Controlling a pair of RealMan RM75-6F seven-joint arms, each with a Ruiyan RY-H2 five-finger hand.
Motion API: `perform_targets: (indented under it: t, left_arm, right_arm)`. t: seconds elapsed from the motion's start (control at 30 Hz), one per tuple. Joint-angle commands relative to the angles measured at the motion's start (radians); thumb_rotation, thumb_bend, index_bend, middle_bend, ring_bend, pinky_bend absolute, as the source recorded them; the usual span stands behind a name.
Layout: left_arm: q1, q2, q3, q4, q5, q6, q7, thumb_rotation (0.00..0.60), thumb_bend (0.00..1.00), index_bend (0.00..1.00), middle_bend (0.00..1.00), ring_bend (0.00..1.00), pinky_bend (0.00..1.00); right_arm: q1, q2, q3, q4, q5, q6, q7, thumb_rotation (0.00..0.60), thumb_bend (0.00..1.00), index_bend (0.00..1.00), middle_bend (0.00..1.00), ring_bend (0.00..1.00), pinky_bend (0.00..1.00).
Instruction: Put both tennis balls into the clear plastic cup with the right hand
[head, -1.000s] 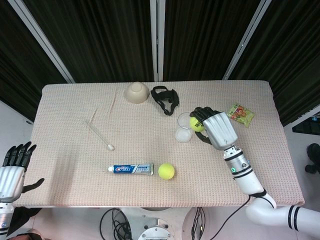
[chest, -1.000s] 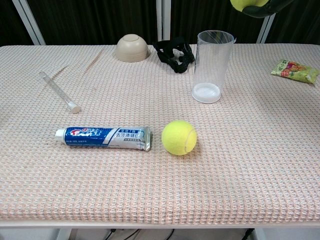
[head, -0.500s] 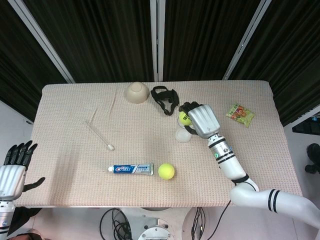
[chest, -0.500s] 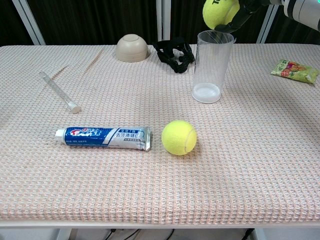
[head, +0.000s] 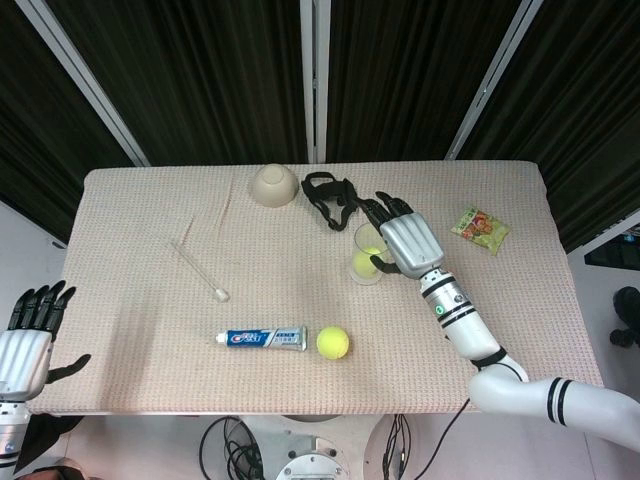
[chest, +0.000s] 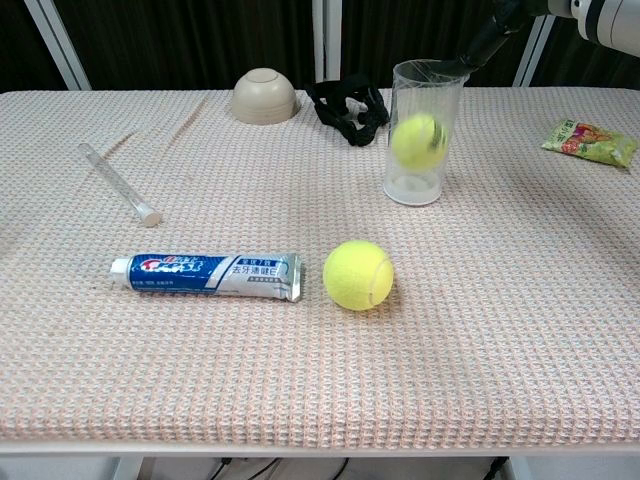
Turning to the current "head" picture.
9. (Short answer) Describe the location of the green snack packet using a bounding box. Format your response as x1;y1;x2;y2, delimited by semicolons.
450;207;511;257

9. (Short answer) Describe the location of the black curtain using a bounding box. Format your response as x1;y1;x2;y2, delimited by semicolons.
0;0;640;251

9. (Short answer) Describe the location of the grey metal frame post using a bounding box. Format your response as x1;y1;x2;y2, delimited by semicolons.
298;0;329;164
443;0;545;162
19;0;151;168

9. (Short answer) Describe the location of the clear plastic cup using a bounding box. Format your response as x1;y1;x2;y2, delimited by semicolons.
349;222;394;287

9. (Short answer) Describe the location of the yellow tennis ball with print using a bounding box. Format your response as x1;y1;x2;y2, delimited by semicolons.
350;248;391;284

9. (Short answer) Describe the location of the plain yellow tennis ball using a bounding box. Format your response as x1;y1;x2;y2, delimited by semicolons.
315;326;351;361

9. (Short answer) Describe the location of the beige woven tablecloth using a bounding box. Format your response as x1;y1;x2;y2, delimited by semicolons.
29;159;605;417

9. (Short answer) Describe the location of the clear plastic test tube brush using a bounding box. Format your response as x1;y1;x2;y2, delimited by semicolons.
169;240;231;303

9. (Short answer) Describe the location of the beige upturned bowl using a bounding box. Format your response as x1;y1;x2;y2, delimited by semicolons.
249;163;300;210

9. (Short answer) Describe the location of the black cable bundle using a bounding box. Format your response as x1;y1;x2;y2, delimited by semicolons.
199;415;281;480

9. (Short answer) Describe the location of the robot base with metal flange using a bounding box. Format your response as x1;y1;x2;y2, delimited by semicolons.
244;414;391;480

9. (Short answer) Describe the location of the black equipment on floor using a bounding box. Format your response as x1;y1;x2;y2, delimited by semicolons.
582;234;640;351

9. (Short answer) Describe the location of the blue white toothpaste tube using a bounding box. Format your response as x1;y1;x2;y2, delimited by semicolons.
215;324;309;352

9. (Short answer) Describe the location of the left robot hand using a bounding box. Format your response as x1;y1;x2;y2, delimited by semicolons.
0;279;93;401

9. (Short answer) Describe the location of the black strap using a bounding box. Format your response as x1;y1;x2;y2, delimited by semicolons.
300;171;362;232

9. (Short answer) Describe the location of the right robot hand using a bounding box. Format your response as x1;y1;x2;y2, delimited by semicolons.
355;190;446;279

